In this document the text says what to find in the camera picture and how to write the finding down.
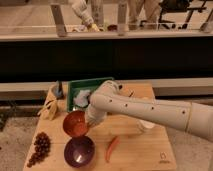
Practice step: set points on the red-orange bowl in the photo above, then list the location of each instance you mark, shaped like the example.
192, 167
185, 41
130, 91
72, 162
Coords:
74, 124

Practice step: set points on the wooden bamboo board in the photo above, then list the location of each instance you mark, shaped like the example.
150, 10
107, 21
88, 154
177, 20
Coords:
136, 151

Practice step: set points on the purple bowl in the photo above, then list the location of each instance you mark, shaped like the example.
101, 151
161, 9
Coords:
79, 151

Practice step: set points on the white crumpled cloth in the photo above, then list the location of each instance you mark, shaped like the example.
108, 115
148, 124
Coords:
81, 100

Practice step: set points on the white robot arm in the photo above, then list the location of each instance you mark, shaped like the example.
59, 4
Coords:
193, 118

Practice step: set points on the dark red grape bunch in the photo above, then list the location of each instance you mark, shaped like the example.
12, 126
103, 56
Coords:
42, 149

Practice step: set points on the green plastic tray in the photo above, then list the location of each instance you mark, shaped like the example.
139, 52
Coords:
86, 84

